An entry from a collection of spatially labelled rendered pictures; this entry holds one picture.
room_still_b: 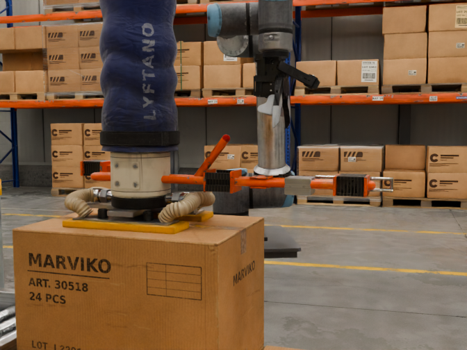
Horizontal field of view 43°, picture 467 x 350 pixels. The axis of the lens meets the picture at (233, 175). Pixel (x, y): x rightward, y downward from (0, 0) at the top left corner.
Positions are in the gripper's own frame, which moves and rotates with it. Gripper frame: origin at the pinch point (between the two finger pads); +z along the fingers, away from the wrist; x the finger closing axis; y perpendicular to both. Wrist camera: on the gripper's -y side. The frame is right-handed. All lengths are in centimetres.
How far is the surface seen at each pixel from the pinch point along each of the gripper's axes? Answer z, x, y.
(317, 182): 13.8, 3.7, -9.9
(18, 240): 30, 21, 69
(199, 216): 25.0, -4.3, 25.8
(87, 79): -87, -683, 482
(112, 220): 25, 13, 44
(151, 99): -8.0, 7.6, 34.5
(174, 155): 40, -823, 393
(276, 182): 14.2, 3.8, 0.8
